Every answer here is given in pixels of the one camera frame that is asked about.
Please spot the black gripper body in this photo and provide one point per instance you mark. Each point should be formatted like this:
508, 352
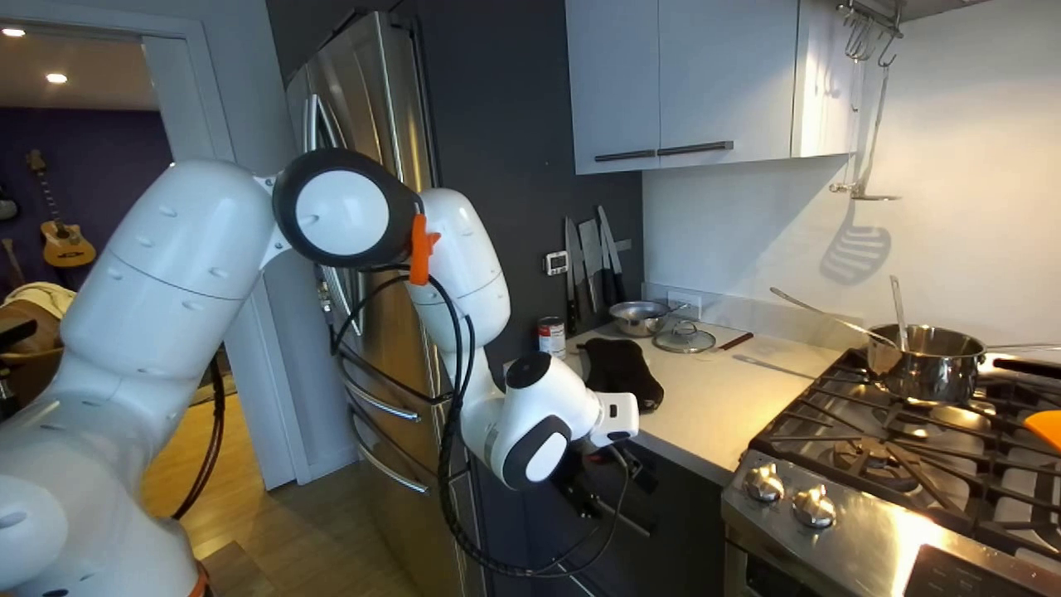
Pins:
598, 481

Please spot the left stove knob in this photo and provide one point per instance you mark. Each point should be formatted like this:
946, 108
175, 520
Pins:
763, 481

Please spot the small metal bowl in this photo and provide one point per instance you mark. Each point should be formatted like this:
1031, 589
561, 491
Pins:
637, 317

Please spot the brown armchair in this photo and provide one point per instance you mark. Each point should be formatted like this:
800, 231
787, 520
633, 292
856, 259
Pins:
31, 342

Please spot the stainless steel refrigerator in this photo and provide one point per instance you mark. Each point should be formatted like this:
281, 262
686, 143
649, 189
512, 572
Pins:
362, 90

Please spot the white upper wall cabinet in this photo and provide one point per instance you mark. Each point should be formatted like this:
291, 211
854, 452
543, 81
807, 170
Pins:
661, 85

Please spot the orange spatula handle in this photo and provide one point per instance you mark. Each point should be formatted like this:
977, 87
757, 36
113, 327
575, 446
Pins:
1045, 425

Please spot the small red white can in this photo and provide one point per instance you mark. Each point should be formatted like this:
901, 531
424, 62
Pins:
553, 332

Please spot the acoustic guitar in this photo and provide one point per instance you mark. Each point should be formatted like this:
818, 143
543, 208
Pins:
64, 245

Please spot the glass pot lid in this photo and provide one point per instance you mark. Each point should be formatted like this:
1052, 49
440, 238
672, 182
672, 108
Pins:
685, 335

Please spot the stove knob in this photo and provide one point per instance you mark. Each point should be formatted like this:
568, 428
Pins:
813, 509
763, 481

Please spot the black oven mitt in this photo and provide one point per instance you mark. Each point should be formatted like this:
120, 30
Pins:
621, 367

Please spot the stainless steel saucepan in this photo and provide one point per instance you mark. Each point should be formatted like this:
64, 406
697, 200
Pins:
937, 363

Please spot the kitchen drawer dark front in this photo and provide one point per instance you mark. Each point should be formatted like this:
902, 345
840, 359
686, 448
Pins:
680, 536

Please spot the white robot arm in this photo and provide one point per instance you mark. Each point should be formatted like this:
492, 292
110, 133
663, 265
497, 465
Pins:
152, 313

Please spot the hanging slotted spatula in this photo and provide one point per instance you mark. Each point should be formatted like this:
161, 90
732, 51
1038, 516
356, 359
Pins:
861, 245

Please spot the gas stove range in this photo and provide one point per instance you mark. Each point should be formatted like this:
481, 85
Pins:
933, 497

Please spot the right stove knob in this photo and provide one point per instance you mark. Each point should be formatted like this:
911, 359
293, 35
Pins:
813, 509

